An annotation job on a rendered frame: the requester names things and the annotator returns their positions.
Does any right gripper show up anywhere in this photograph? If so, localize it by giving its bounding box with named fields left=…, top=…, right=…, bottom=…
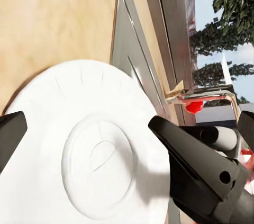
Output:
left=148, top=115, right=254, bottom=224

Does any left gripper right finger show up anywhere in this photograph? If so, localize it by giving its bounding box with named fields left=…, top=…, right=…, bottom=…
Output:
left=237, top=111, right=254, bottom=153

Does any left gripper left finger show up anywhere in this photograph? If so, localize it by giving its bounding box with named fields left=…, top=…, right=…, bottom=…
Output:
left=0, top=111, right=28, bottom=174

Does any saucer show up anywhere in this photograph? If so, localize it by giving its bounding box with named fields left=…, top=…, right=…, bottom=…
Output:
left=0, top=59, right=171, bottom=224

